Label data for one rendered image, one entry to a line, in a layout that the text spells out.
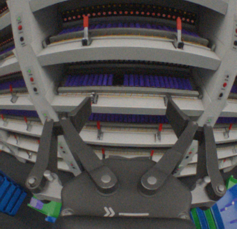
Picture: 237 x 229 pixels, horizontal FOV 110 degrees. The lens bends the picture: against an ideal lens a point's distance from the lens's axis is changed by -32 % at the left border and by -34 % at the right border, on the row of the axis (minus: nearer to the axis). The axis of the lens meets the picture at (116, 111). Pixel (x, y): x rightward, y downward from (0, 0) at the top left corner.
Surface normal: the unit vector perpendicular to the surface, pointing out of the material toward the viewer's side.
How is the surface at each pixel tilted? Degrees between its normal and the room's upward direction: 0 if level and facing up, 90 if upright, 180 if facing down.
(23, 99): 19
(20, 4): 90
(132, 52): 110
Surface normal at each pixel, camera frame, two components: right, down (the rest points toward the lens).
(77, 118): 1.00, 0.04
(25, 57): -0.08, 0.61
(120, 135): -0.05, -0.55
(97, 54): -0.07, 0.84
